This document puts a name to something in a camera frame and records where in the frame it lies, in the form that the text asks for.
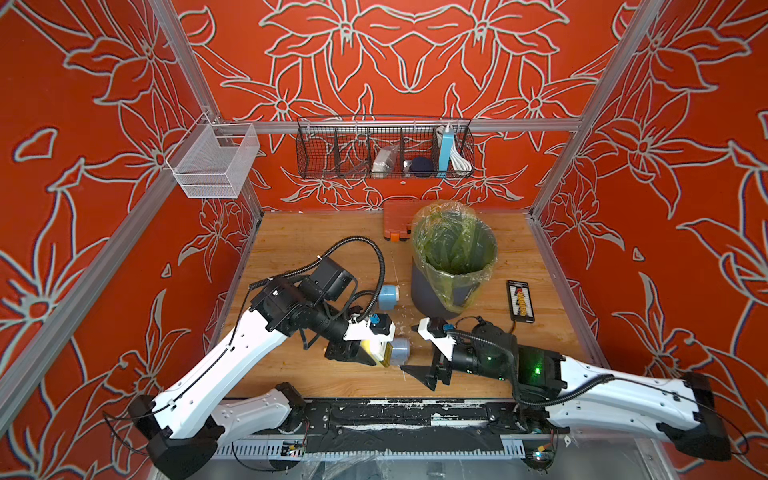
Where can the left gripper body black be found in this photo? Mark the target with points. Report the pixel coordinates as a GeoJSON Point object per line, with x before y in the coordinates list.
{"type": "Point", "coordinates": [343, 348]}

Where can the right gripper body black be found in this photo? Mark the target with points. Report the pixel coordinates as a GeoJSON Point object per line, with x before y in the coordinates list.
{"type": "Point", "coordinates": [444, 367]}

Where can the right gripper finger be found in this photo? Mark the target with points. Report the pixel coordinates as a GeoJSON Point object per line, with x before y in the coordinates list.
{"type": "Point", "coordinates": [424, 333]}
{"type": "Point", "coordinates": [423, 374]}

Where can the light blue sharpener front row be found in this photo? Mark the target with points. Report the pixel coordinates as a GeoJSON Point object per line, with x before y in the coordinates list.
{"type": "Point", "coordinates": [401, 350]}

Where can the blue sharpener back row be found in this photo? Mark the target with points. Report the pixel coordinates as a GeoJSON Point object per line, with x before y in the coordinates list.
{"type": "Point", "coordinates": [388, 297]}

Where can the yellow sharpener back row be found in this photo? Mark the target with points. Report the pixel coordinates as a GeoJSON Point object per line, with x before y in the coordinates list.
{"type": "Point", "coordinates": [379, 352]}

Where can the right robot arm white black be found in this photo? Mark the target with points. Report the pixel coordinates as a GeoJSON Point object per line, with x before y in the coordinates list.
{"type": "Point", "coordinates": [557, 392]}

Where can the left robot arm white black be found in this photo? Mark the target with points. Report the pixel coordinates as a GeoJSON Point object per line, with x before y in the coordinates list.
{"type": "Point", "coordinates": [188, 422]}

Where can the dark grey garbage bin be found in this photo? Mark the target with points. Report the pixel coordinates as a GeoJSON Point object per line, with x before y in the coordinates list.
{"type": "Point", "coordinates": [427, 302]}

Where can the black connector board yellow plugs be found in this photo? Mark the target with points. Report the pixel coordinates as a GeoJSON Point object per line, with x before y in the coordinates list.
{"type": "Point", "coordinates": [520, 304]}

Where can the yellow-green plastic bin liner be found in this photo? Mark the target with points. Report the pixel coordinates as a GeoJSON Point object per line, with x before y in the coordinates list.
{"type": "Point", "coordinates": [452, 247]}

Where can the orange tool case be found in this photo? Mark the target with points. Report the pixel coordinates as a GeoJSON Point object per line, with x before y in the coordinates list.
{"type": "Point", "coordinates": [398, 217]}

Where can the dark blue round object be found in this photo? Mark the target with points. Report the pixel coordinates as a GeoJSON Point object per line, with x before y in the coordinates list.
{"type": "Point", "coordinates": [421, 167]}

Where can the silver packet in basket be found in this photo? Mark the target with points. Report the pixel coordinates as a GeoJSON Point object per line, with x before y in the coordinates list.
{"type": "Point", "coordinates": [385, 162]}

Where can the light blue box in basket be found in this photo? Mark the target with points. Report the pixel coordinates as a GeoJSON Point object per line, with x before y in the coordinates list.
{"type": "Point", "coordinates": [446, 147]}

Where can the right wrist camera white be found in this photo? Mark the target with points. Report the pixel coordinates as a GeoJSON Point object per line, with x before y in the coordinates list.
{"type": "Point", "coordinates": [442, 331]}

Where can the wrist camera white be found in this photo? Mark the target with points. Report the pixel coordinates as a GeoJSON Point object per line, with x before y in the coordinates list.
{"type": "Point", "coordinates": [442, 331]}
{"type": "Point", "coordinates": [375, 327]}

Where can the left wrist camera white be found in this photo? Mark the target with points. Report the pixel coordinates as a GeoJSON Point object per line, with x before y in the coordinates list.
{"type": "Point", "coordinates": [375, 327]}

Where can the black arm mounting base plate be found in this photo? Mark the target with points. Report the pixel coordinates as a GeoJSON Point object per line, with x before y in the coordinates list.
{"type": "Point", "coordinates": [410, 425]}

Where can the black wire wall basket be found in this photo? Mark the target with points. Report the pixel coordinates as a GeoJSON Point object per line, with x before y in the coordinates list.
{"type": "Point", "coordinates": [344, 147]}

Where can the clear plastic wall bin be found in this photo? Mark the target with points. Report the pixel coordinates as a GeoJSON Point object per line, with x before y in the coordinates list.
{"type": "Point", "coordinates": [214, 161]}

